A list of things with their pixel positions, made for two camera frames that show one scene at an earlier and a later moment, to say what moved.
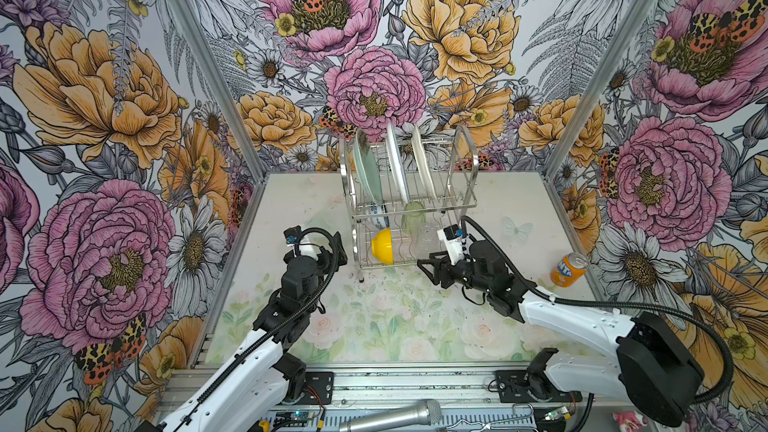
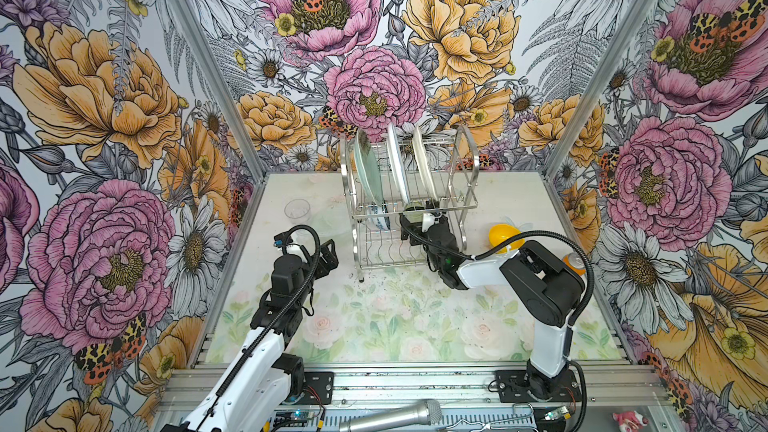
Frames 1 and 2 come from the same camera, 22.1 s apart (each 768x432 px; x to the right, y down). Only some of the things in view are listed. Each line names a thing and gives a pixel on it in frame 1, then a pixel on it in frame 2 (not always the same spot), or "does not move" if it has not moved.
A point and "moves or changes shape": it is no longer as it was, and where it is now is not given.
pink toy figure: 630,421 does not move
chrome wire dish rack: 399,193 does not move
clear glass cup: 414,245 moves or changes shape
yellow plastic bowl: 382,246 to 500,233
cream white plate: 418,150 does not move
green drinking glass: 413,223 does not move
